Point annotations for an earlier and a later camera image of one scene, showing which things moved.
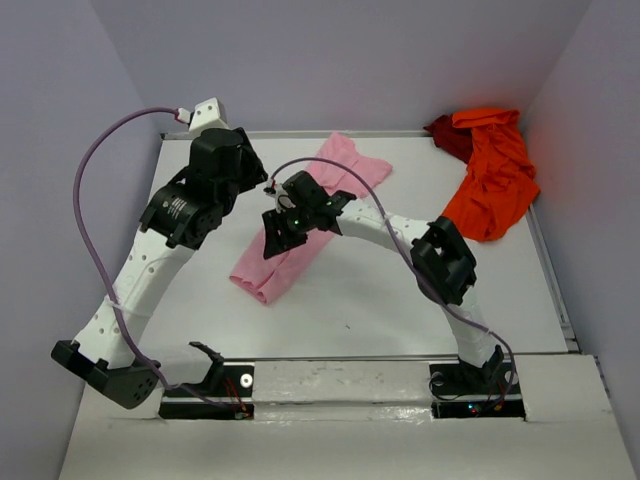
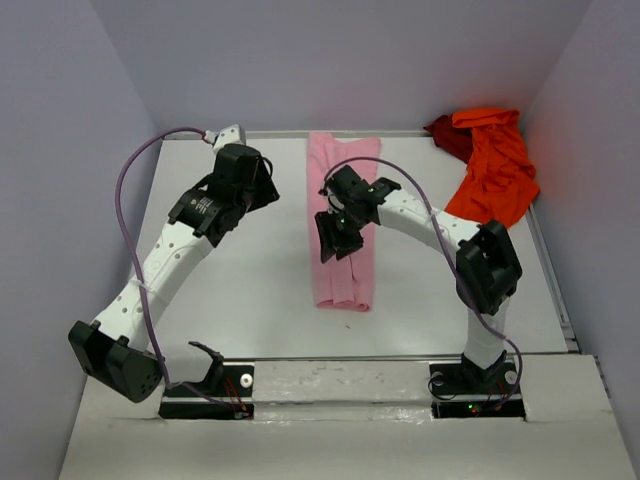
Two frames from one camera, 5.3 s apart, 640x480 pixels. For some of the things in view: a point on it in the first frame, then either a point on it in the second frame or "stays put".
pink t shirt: x=347 y=172 -> x=347 y=279
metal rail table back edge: x=304 y=135 stays put
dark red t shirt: x=458 y=141 stays put
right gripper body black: x=294 y=222 -> x=341 y=230
